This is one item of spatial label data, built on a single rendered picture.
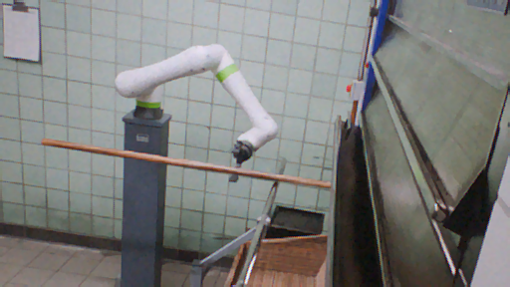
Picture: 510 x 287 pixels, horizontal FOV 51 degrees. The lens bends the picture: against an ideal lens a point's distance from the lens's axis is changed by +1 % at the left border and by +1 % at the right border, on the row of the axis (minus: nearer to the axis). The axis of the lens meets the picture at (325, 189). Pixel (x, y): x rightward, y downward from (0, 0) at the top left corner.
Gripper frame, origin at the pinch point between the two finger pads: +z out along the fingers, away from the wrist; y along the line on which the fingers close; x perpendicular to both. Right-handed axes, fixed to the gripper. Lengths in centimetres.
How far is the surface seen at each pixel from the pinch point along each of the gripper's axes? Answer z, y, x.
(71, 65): -112, -7, 125
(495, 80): 152, -73, -56
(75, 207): -112, 91, 123
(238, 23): -113, -50, 25
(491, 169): 159, -64, -57
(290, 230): -27, 40, -28
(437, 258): 141, -42, -58
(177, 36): -113, -36, 61
